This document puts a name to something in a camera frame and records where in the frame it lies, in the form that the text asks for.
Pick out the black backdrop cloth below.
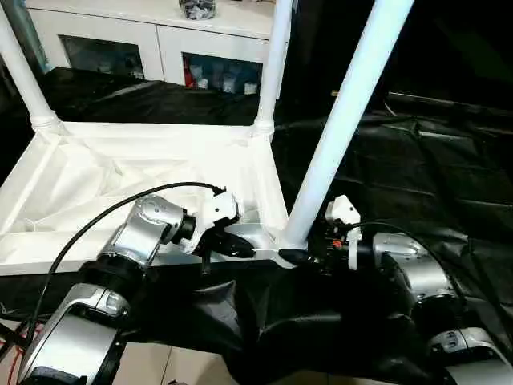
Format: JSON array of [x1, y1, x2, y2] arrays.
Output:
[[282, 0, 513, 117]]

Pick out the white plastic table leg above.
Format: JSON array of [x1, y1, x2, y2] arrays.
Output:
[[0, 3, 66, 132], [252, 0, 297, 138], [280, 0, 417, 257]]

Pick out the blue and white box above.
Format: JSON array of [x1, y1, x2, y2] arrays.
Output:
[[22, 0, 54, 74]]

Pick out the black metal frame bars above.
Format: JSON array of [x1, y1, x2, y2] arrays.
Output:
[[0, 322, 30, 359]]

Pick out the white plastic table top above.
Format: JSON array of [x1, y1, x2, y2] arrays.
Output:
[[0, 119, 310, 278]]

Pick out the shiny object on cabinet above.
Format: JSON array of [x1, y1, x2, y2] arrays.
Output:
[[179, 0, 220, 20]]

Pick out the white cabinet with glass doors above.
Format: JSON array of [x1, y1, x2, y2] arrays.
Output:
[[24, 0, 293, 98]]

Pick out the black mat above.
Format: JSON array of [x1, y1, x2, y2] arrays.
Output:
[[0, 66, 513, 382]]

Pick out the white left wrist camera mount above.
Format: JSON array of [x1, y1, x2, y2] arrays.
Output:
[[186, 191, 244, 257]]

